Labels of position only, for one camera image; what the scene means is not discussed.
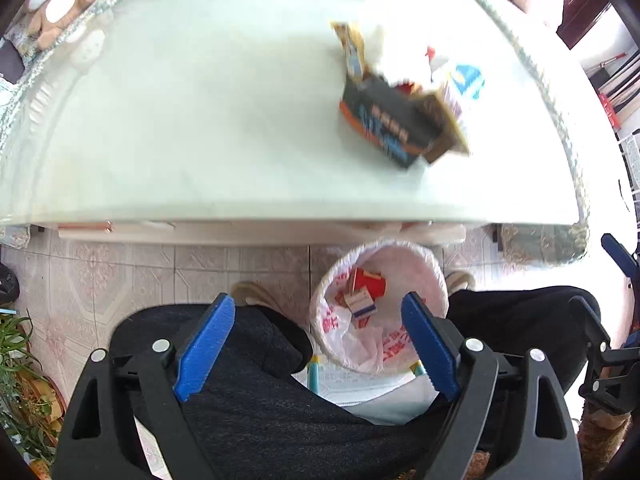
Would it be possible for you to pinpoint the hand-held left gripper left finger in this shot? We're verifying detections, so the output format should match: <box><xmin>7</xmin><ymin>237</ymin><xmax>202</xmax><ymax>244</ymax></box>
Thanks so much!
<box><xmin>52</xmin><ymin>292</ymin><xmax>237</xmax><ymax>480</ymax></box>

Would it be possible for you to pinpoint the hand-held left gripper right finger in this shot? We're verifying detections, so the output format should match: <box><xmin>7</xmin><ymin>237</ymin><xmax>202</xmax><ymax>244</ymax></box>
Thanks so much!
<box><xmin>401</xmin><ymin>291</ymin><xmax>583</xmax><ymax>480</ymax></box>

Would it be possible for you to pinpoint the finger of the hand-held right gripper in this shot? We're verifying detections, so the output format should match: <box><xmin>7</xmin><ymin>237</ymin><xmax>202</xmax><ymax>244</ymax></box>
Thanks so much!
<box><xmin>600</xmin><ymin>232</ymin><xmax>640</xmax><ymax>281</ymax></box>
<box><xmin>567</xmin><ymin>295</ymin><xmax>613</xmax><ymax>361</ymax></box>

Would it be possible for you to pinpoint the white woven wastebasket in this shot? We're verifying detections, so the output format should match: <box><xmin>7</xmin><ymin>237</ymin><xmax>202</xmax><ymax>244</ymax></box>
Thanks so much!
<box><xmin>309</xmin><ymin>240</ymin><xmax>450</xmax><ymax>375</ymax></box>

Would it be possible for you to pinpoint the yellow snack wrapper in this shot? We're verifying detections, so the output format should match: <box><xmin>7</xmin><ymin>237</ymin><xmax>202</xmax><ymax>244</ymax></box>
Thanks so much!
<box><xmin>330</xmin><ymin>21</ymin><xmax>373</xmax><ymax>83</ymax></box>

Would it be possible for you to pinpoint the person's right forearm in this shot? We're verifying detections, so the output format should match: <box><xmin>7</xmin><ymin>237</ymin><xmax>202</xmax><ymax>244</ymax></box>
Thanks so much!
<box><xmin>575</xmin><ymin>405</ymin><xmax>632</xmax><ymax>480</ymax></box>

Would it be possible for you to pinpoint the person's left shoe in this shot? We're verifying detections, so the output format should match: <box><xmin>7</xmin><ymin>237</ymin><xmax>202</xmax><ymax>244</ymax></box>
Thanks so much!
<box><xmin>231</xmin><ymin>281</ymin><xmax>281</xmax><ymax>308</ymax></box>

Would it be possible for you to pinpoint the person's shoe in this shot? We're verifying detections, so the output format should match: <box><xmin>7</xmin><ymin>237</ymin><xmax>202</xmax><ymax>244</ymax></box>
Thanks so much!
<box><xmin>445</xmin><ymin>270</ymin><xmax>477</xmax><ymax>293</ymax></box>
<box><xmin>231</xmin><ymin>281</ymin><xmax>281</xmax><ymax>308</ymax></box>

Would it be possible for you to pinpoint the person's right shoe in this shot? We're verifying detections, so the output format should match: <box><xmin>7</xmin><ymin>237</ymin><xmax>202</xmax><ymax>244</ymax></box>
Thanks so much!
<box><xmin>445</xmin><ymin>270</ymin><xmax>477</xmax><ymax>293</ymax></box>

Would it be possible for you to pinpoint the person's right leg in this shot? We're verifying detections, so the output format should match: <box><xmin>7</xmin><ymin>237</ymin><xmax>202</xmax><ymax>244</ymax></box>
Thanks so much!
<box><xmin>445</xmin><ymin>285</ymin><xmax>601</xmax><ymax>396</ymax></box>

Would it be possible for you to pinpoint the patterned lace tablecloth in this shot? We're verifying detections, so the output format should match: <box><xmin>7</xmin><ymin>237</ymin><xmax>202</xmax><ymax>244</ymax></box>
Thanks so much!
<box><xmin>0</xmin><ymin>0</ymin><xmax>593</xmax><ymax>268</ymax></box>

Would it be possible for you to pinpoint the small white blue-striped box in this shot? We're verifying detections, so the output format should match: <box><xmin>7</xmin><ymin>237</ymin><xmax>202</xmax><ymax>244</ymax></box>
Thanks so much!
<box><xmin>344</xmin><ymin>287</ymin><xmax>377</xmax><ymax>318</ymax></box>

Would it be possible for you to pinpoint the white plastic bin liner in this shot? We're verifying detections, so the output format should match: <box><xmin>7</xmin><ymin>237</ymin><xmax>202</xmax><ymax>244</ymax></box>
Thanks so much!
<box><xmin>320</xmin><ymin>260</ymin><xmax>441</xmax><ymax>373</ymax></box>

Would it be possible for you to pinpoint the small red box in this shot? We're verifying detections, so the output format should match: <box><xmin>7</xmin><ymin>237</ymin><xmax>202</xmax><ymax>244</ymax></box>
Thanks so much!
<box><xmin>347</xmin><ymin>267</ymin><xmax>388</xmax><ymax>301</ymax></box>

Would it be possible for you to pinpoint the green potted plant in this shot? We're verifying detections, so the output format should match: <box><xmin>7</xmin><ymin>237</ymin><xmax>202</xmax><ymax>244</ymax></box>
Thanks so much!
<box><xmin>0</xmin><ymin>310</ymin><xmax>66</xmax><ymax>466</ymax></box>

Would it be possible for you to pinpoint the black and orange box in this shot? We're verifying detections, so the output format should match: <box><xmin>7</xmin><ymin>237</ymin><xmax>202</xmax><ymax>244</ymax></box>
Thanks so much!
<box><xmin>339</xmin><ymin>74</ymin><xmax>446</xmax><ymax>171</ymax></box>

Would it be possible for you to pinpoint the blue and white packet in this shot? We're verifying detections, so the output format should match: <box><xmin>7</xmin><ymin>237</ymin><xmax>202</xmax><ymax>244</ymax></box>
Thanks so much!
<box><xmin>442</xmin><ymin>62</ymin><xmax>487</xmax><ymax>116</ymax></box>

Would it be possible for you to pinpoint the dark red wooden cabinet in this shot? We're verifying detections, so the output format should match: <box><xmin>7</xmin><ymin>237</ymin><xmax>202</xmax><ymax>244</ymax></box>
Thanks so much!
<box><xmin>555</xmin><ymin>0</ymin><xmax>616</xmax><ymax>51</ymax></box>

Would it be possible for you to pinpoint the white crumpled tissue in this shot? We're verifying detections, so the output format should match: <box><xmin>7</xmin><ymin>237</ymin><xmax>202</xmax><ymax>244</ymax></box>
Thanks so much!
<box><xmin>362</xmin><ymin>22</ymin><xmax>436</xmax><ymax>86</ymax></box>

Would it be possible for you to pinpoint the brown stuffed toy bear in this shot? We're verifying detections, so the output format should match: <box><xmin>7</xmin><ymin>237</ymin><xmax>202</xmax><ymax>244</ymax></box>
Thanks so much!
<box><xmin>22</xmin><ymin>0</ymin><xmax>103</xmax><ymax>51</ymax></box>

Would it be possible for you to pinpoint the white wire rack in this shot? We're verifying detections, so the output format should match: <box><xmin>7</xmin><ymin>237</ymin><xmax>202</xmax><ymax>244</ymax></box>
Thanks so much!
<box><xmin>617</xmin><ymin>130</ymin><xmax>640</xmax><ymax>221</ymax></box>

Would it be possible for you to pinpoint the white table frame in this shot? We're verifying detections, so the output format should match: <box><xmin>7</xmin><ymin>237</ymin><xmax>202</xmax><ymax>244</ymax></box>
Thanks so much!
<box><xmin>57</xmin><ymin>220</ymin><xmax>468</xmax><ymax>247</ymax></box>

